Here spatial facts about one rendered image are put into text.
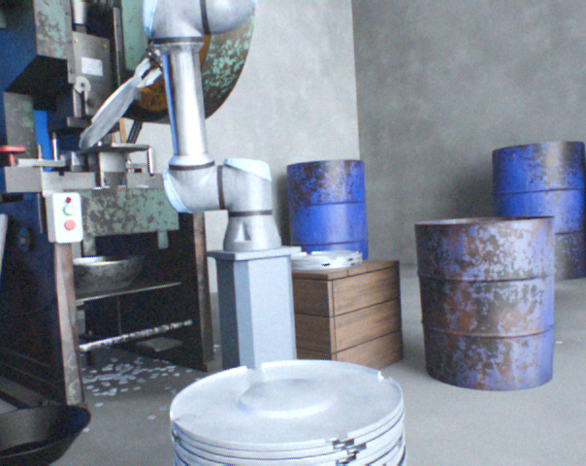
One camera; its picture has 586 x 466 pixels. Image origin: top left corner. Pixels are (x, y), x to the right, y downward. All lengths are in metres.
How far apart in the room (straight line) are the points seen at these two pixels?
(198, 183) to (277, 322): 0.40
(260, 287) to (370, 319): 0.54
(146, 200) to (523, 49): 3.40
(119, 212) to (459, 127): 3.39
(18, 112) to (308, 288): 1.19
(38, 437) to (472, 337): 1.19
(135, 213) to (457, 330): 1.07
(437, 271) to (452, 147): 3.11
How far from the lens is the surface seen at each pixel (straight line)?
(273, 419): 0.63
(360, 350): 1.70
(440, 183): 4.67
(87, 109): 1.89
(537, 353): 1.66
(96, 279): 1.83
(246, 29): 2.02
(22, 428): 1.57
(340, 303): 1.60
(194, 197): 1.32
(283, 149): 4.30
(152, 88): 2.32
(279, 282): 1.31
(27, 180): 1.62
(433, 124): 4.74
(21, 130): 2.10
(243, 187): 1.30
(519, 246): 1.56
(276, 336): 1.33
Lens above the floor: 0.54
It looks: 3 degrees down
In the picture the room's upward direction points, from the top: 3 degrees counter-clockwise
